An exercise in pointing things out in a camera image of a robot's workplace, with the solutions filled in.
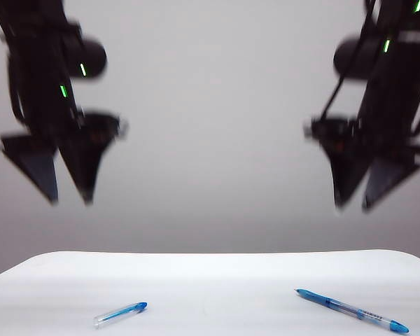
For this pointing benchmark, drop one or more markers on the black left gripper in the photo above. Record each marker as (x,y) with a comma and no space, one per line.
(52,129)

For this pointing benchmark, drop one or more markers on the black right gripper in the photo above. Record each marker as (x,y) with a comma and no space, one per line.
(388,143)

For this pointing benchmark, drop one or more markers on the blue clear ballpoint pen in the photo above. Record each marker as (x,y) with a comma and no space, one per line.
(350,309)

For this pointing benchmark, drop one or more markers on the clear pen cap blue tip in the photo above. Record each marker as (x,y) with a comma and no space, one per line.
(121,313)

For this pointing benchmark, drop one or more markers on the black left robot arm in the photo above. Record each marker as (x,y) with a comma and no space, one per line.
(38,63)

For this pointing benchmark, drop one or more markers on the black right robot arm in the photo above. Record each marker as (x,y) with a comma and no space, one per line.
(395,70)

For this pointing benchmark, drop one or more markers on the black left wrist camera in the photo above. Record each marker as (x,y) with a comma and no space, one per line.
(103,126)

